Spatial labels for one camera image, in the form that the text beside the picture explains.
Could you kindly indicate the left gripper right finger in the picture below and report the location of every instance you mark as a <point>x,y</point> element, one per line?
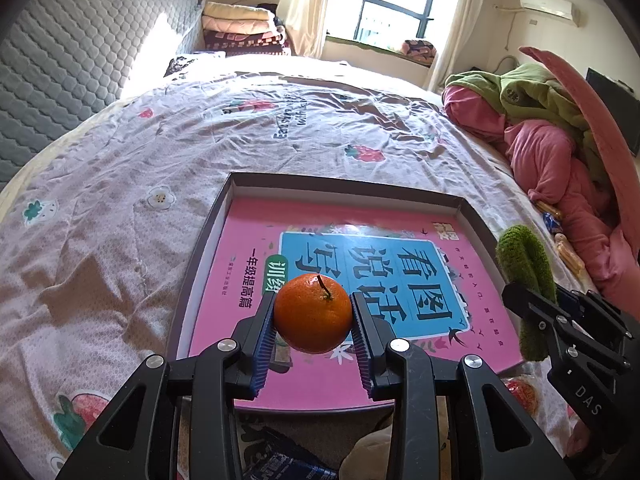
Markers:
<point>491,436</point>

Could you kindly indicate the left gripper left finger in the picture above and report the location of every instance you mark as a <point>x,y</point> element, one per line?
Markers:
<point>137,434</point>

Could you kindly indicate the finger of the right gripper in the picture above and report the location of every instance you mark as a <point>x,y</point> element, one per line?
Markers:
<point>589,314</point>
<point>531,307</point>

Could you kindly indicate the red surprise egg toy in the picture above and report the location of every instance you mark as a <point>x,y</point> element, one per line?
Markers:
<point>524,389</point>

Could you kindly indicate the orange mandarin with stem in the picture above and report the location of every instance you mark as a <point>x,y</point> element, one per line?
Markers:
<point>312,313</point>

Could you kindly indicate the blue snack packet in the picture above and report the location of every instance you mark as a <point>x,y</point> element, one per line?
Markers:
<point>266,454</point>

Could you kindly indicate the yellow snack packet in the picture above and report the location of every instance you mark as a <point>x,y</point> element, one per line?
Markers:
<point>567,254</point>

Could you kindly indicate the blue candy wrapper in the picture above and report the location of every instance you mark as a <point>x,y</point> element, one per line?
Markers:
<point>552,224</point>

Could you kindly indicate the pink and blue book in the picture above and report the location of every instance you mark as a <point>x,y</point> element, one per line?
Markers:
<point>425,273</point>

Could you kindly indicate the orange snack packet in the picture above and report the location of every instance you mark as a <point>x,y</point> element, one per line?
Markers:
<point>548,209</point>

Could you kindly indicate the pink duvet pile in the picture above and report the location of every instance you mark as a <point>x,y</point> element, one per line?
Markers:
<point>543,159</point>

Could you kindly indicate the pink pillow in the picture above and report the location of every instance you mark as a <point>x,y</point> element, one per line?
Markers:
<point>611,144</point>

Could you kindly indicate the dark cardboard box tray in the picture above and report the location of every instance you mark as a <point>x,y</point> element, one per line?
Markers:
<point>298,382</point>

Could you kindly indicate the pink strawberry bed sheet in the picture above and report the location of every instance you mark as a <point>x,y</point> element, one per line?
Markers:
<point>97,231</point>

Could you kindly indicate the green blanket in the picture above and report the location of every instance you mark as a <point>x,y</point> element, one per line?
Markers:
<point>530,91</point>

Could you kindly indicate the white air conditioner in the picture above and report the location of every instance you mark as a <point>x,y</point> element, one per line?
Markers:
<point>559,8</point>

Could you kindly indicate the folded cloth on windowsill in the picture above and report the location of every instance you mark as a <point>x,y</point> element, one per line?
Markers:
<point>419,51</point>

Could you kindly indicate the right cream curtain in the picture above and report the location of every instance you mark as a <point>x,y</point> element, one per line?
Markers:
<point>459,28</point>

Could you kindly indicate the cream curtain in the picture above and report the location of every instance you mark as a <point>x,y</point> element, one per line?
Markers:
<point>459,28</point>
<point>305,24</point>

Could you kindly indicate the left cream curtain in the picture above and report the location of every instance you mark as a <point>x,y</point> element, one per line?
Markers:
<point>305,24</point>

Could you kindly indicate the stack of folded blankets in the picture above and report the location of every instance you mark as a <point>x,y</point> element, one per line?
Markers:
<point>238,30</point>

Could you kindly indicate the grey quilted headboard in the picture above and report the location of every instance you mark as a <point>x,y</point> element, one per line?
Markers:
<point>63,61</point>

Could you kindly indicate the black wall television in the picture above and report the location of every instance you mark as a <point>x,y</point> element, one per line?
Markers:
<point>622,103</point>

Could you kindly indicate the window with dark frame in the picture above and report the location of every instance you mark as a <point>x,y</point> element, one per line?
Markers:
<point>385,24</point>

